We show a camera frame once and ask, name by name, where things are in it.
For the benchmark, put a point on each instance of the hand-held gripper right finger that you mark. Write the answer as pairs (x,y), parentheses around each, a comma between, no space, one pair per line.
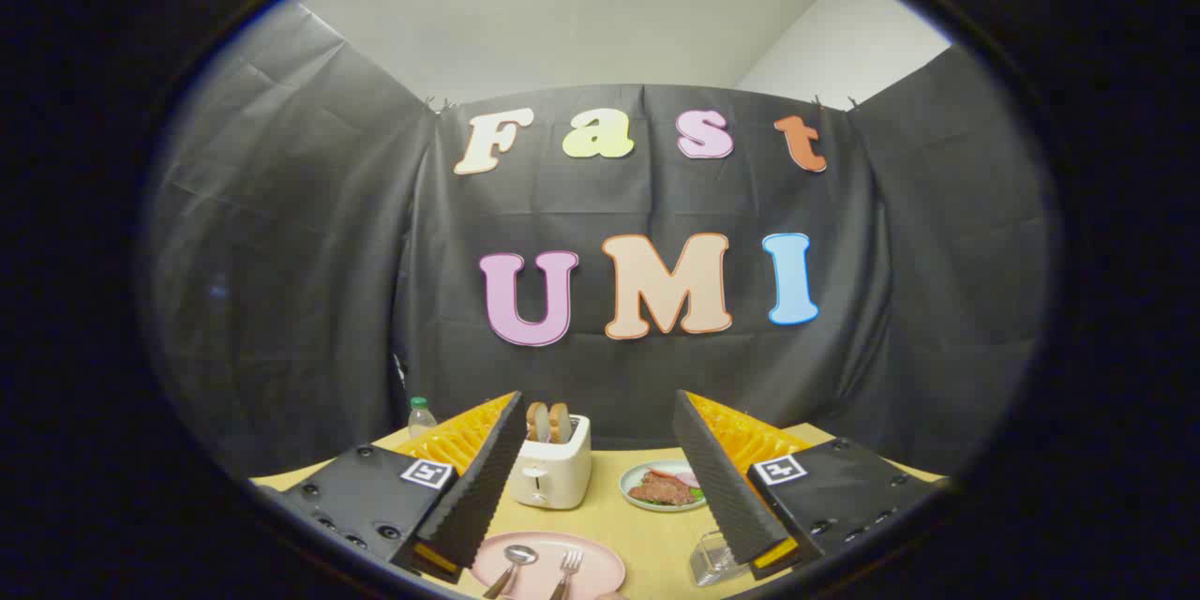
(722,487)

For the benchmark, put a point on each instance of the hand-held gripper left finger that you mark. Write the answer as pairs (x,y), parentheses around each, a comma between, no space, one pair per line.
(478,487)

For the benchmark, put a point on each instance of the pink onion slice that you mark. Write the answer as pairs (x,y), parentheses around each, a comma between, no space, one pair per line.
(689,479)

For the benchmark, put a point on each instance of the brown steak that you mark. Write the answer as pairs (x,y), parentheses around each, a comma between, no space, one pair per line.
(661,490)

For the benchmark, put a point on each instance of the red tomato slice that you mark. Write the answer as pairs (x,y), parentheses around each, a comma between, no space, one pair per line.
(662,472)

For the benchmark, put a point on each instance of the cream white toaster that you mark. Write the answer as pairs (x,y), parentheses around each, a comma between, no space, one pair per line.
(562,469)

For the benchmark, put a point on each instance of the toasted bread slice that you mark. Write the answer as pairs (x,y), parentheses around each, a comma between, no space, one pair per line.
(561,423)
(536,422)

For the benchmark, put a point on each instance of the clear plastic water bottle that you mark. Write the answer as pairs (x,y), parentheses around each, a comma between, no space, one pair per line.
(421,417)

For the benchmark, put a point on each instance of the pale green food plate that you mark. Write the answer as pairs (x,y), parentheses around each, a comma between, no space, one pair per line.
(630,478)

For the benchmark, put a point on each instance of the pink round plate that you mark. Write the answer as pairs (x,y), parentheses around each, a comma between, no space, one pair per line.
(595,572)

